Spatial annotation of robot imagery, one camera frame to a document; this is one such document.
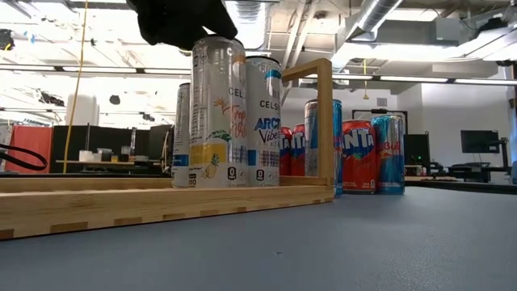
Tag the red Fanta can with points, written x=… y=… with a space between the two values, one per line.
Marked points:
x=285 y=155
x=298 y=153
x=358 y=161

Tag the white box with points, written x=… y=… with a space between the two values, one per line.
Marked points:
x=85 y=156

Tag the wooden slatted shelf rack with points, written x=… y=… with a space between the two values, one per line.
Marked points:
x=121 y=206

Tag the black partition panel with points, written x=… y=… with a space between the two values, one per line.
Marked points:
x=72 y=141

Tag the black dome camera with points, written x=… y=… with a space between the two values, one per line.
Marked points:
x=114 y=99

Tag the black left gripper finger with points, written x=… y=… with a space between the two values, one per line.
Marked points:
x=220 y=28

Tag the orange partition panel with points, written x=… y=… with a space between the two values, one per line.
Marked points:
x=30 y=147

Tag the grey wall vent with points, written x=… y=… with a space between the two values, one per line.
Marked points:
x=382 y=102

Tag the silver ventilation duct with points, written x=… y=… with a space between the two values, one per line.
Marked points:
x=375 y=16

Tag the black ceiling device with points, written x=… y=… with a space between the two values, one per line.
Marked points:
x=6 y=39

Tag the black cabinet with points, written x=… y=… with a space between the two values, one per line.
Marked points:
x=418 y=149

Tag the black office desk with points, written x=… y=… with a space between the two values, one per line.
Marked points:
x=476 y=169

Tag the blue silver Red Bull can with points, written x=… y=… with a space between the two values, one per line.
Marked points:
x=389 y=161
x=310 y=137

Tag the white Celsius Tropical Vibe can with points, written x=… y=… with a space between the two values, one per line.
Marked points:
x=218 y=121

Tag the wooden desk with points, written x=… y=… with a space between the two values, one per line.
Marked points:
x=121 y=163

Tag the white Celsius Arctic Vibe can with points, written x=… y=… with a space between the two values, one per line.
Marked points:
x=181 y=133
x=264 y=121

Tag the white round column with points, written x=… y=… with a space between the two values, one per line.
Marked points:
x=82 y=109

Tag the black computer monitor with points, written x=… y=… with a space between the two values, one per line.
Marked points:
x=480 y=141

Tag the blue panel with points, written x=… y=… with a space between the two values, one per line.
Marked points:
x=514 y=137

